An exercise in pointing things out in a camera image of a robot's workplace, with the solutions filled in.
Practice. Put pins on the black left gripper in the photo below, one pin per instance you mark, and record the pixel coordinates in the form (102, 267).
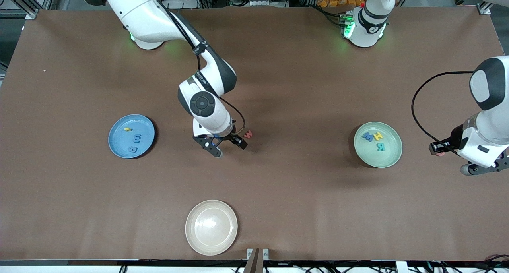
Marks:
(452, 144)

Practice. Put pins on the teal foam letter R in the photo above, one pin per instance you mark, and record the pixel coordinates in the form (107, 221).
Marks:
(380, 147)

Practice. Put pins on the yellow foam letter H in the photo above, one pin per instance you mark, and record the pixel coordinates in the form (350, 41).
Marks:
(377, 136)

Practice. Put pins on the blue foam letter W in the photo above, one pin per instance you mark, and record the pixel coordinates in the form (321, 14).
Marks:
(368, 137)

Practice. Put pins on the blue foam letter m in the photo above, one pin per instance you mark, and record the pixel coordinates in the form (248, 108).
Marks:
(137, 138)

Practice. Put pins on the dark blue foam letter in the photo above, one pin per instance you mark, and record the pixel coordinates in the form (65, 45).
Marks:
(133, 149)

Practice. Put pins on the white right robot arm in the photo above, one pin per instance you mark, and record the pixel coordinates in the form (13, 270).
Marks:
(151, 18)

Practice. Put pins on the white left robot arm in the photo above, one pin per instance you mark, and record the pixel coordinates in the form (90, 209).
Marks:
(487, 134)

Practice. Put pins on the pink foam letter w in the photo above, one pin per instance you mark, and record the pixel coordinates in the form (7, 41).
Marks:
(248, 134)

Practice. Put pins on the mint green round plate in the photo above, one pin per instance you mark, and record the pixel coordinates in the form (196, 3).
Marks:
(389, 157)

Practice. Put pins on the brown table cover sheet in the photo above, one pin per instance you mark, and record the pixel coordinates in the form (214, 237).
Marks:
(278, 193)

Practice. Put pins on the blue round plate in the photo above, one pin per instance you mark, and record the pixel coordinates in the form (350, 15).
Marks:
(145, 126)

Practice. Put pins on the beige round plate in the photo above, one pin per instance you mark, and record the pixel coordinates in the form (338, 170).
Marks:
(211, 227)

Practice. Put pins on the metal table edge bracket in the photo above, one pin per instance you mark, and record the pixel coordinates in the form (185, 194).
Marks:
(257, 261)

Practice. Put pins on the aluminium frame post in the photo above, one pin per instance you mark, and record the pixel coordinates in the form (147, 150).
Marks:
(487, 6)
(24, 2)

